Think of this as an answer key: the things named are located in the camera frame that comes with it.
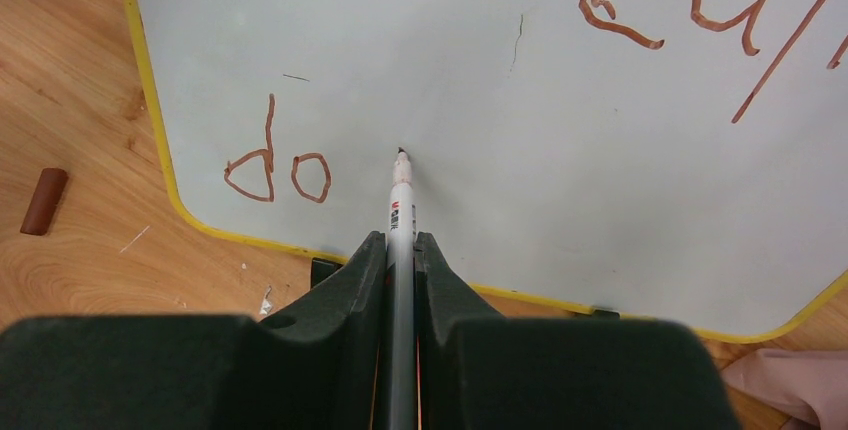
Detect yellow framed whiteboard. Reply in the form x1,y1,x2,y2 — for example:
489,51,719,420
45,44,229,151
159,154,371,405
124,0,847,343

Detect brown marker cap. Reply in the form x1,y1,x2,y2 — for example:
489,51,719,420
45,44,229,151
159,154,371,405
20,168,69,236

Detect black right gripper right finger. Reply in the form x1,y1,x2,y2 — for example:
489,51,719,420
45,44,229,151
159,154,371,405
414,233,739,429

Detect brown whiteboard marker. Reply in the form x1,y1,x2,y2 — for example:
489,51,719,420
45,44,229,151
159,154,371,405
384,148,418,429

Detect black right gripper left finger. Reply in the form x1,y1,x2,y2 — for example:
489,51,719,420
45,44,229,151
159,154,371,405
1,232,386,429

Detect pink garment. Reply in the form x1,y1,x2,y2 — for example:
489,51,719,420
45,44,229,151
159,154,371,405
721,348,847,429

